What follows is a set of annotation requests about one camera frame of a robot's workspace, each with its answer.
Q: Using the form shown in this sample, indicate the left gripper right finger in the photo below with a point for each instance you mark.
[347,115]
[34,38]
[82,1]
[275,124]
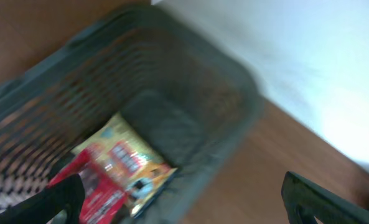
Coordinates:
[306,202]

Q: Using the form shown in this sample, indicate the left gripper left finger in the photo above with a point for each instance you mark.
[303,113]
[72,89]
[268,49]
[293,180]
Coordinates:
[67,195]

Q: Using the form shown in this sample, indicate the red Hacks candy bag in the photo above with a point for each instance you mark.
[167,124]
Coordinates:
[105,200]

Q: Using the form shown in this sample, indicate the yellow cleaning sheet package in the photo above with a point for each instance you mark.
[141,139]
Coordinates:
[129,161]

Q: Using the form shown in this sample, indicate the grey plastic mesh basket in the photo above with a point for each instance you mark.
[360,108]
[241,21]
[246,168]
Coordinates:
[187,99]

